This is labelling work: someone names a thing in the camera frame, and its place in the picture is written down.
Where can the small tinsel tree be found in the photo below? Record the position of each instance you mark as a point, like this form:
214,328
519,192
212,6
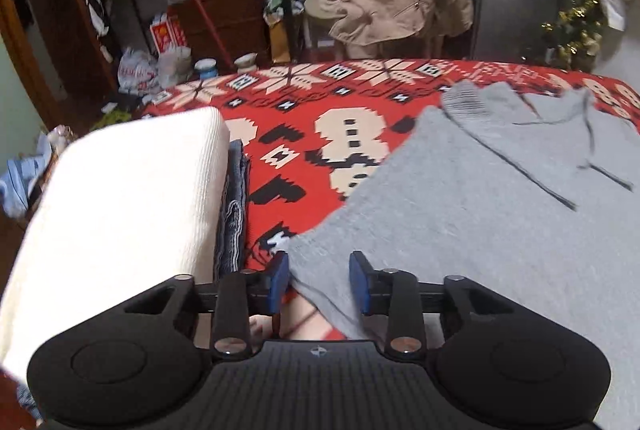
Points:
575,35

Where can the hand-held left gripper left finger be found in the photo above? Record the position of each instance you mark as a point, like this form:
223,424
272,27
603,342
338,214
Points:
280,284

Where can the grey padded headboard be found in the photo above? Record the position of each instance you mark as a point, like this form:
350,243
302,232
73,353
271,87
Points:
622,55

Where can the red broom stick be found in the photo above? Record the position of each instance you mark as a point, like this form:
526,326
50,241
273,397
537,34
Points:
210,22

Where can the folded white sweater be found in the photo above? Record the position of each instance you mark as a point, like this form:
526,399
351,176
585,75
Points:
125,200

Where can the light blue cloth pile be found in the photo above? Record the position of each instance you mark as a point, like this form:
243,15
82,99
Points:
15,182

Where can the brown wooden drawer cabinet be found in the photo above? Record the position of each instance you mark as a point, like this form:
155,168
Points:
235,20

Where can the red patterned blanket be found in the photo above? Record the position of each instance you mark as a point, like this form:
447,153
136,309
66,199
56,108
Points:
300,110

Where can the grey knit shirt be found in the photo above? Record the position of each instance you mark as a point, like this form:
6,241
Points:
450,210

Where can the white bowl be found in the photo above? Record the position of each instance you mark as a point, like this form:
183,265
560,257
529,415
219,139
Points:
246,62

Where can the white plastic bag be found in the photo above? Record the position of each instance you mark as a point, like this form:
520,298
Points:
137,71

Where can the red white box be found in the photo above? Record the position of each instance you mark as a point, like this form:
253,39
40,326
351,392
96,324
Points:
167,35

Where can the folded dark patterned garment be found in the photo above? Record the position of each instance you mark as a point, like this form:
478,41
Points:
235,210

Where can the blue white enamel mug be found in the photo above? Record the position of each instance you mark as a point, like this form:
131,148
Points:
206,71

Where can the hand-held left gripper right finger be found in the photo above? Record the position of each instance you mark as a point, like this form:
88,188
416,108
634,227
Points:
357,284

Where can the white hanging bag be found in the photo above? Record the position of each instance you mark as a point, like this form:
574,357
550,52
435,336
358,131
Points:
612,7

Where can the wooden door frame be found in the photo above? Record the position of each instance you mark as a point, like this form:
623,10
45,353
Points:
65,35

